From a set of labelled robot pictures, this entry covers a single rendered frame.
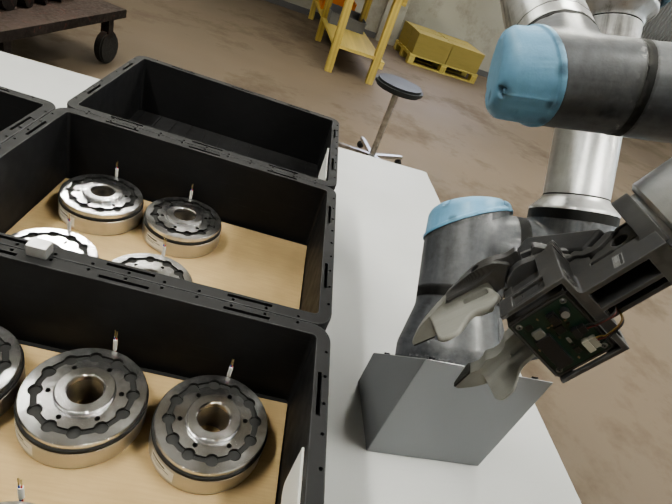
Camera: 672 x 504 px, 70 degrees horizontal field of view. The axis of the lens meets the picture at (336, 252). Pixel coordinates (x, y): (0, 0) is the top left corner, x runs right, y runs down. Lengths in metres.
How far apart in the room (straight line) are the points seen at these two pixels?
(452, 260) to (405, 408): 0.20
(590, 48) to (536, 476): 0.61
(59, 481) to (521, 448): 0.63
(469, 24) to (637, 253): 7.76
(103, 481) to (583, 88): 0.49
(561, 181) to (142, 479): 0.59
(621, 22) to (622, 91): 0.34
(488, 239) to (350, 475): 0.35
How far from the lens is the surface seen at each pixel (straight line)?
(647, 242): 0.37
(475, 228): 0.65
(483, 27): 8.15
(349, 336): 0.83
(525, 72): 0.41
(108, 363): 0.50
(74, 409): 0.47
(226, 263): 0.68
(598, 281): 0.36
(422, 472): 0.72
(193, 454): 0.46
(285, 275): 0.68
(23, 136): 0.69
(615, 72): 0.43
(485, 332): 0.63
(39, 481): 0.48
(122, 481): 0.47
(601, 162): 0.72
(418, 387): 0.60
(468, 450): 0.74
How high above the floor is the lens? 1.25
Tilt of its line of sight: 33 degrees down
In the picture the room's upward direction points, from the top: 22 degrees clockwise
